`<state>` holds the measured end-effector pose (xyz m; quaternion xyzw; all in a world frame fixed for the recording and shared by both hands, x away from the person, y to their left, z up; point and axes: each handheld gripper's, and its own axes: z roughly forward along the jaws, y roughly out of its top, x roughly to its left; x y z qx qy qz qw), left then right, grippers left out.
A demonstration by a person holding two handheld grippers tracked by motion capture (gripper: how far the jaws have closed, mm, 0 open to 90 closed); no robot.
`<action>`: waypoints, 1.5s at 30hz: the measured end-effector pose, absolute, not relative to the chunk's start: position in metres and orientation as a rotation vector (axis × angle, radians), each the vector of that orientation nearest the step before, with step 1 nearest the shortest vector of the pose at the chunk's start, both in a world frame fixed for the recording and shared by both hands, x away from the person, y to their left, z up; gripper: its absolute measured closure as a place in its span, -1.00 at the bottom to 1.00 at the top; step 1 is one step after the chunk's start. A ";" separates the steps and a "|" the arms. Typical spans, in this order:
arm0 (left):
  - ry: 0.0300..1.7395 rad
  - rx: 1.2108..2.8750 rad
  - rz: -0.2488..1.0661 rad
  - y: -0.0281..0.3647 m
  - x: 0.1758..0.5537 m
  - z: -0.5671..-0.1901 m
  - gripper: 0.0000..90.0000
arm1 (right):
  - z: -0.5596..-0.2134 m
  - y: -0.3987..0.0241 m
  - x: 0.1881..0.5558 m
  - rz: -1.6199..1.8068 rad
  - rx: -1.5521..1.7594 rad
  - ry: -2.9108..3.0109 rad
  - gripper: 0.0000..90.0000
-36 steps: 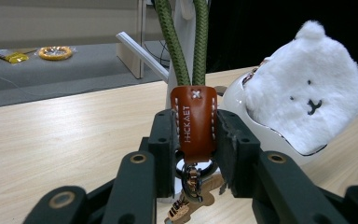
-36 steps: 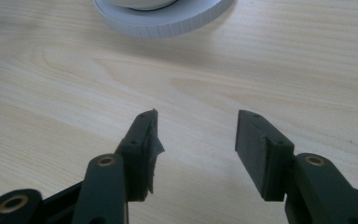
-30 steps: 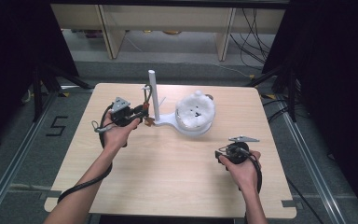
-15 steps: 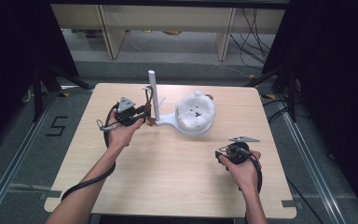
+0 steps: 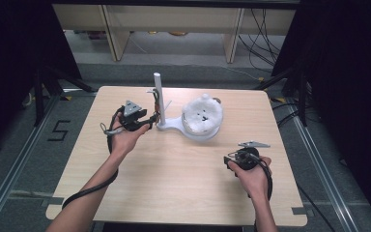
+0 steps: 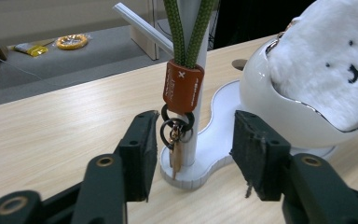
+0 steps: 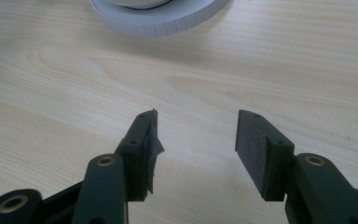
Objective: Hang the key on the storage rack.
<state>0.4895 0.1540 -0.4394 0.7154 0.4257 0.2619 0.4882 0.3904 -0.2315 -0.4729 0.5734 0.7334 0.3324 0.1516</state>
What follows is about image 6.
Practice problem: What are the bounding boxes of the black curtain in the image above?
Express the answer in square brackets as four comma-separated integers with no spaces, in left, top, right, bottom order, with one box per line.
[212,0,317,51]

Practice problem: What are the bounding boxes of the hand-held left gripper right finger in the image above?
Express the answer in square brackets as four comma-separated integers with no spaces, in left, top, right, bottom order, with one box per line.
[228,109,358,224]

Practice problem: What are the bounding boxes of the white key stand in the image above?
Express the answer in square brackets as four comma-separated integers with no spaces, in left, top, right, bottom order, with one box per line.
[112,0,337,191]

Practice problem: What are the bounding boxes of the green cord keychain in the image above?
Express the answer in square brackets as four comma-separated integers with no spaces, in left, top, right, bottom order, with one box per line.
[159,0,220,182]

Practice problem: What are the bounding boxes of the white ceramic bowl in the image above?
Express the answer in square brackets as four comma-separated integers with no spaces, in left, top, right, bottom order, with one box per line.
[239,36,358,149]

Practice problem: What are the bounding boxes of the small yellow packet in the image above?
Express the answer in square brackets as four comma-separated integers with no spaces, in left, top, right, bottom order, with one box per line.
[13,42,49,58]

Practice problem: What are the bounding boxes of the white plush pouch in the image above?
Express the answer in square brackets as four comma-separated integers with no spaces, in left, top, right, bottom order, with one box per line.
[265,0,358,133]

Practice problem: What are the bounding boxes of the yellow ring packet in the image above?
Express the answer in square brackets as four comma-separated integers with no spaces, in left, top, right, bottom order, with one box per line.
[55,33,90,51]

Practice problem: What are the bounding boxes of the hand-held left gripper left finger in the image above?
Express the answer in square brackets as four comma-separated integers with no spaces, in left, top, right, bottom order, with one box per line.
[70,109,161,224]

